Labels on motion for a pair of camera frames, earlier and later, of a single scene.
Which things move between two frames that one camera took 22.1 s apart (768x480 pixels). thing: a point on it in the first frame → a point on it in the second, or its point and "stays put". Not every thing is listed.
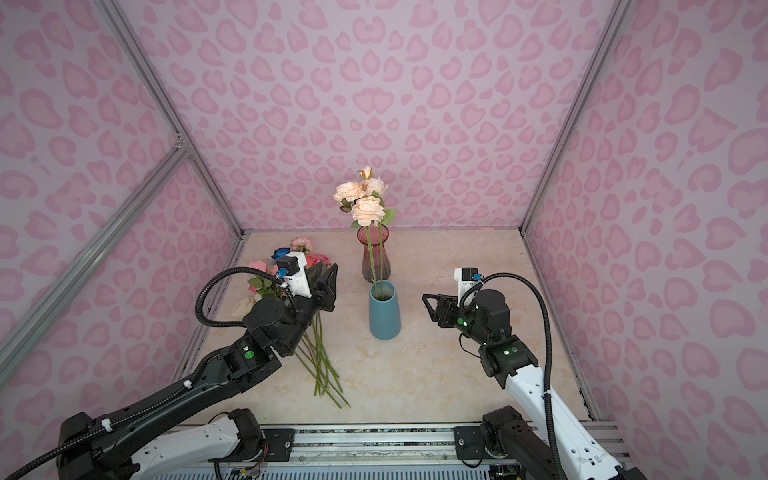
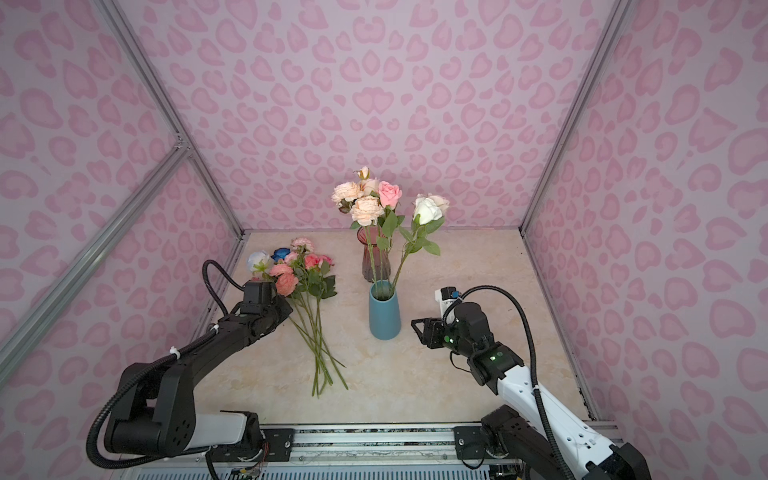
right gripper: x=447 y=304 → x=432 y=330
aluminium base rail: x=392 y=452 stays put
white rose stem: x=244 y=306 → x=428 y=213
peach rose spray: x=367 y=201 stays put
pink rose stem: x=263 y=282 → x=389 y=196
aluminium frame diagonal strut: x=15 y=354 stays put
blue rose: x=280 y=252 stays put
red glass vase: x=376 y=265 stays put
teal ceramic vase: x=384 y=316 stays put
